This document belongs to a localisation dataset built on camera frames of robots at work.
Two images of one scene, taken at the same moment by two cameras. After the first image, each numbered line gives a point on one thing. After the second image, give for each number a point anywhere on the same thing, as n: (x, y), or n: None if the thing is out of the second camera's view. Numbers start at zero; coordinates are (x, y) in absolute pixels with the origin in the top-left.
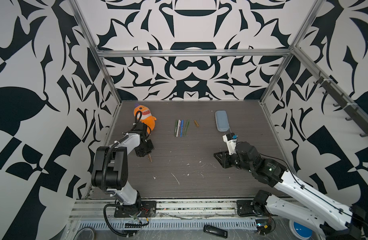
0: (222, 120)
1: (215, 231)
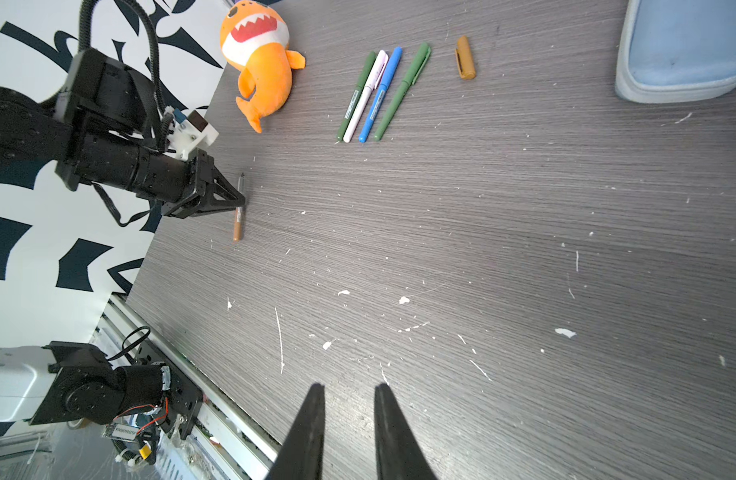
0: (674, 51)
1: None
